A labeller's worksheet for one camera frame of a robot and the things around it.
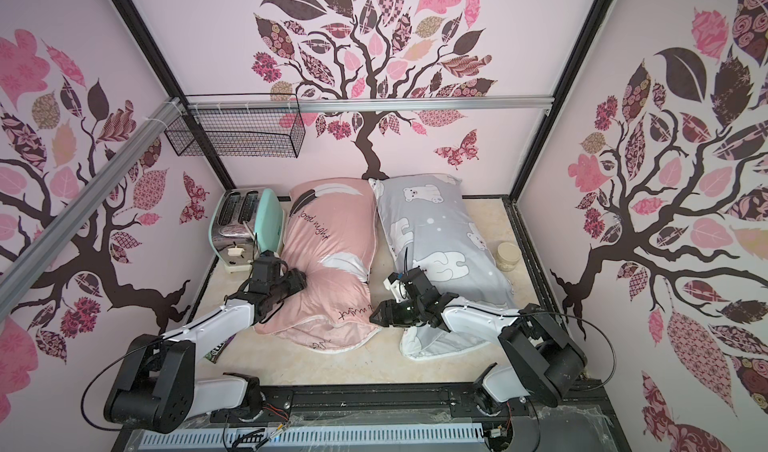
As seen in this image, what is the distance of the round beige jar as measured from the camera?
3.16 ft

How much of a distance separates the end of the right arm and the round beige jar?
0.36 m

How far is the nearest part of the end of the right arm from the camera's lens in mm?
644
